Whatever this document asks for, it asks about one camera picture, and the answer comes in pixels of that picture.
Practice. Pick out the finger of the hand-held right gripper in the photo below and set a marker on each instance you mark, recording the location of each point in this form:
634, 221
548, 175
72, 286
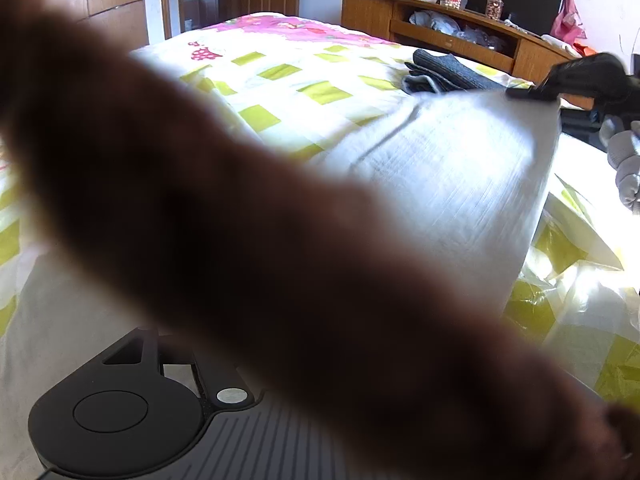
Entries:
575, 77

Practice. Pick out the wooden television cabinet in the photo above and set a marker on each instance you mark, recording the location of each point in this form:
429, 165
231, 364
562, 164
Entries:
365, 15

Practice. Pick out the grey crumpled cloth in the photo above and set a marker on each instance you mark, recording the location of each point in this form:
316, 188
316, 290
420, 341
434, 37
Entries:
435, 22

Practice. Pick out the dark grey folded cloth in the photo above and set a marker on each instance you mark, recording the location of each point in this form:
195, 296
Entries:
445, 72

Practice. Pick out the pink cloth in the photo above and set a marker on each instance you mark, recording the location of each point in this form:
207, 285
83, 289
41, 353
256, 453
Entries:
570, 20

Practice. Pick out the white cloth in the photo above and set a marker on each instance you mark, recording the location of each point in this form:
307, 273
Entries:
552, 40

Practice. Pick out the bed with checked sheet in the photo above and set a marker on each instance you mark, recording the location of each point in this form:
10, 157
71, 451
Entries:
260, 72

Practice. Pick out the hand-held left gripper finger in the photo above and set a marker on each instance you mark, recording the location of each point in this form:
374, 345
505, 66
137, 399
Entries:
231, 395

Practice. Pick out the light beige pants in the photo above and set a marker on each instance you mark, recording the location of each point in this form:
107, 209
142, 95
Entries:
450, 170

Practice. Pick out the clear plastic bag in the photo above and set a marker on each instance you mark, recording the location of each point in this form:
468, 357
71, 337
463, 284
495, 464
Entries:
477, 37

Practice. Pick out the person's right hand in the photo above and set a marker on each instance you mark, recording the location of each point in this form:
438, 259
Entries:
627, 170

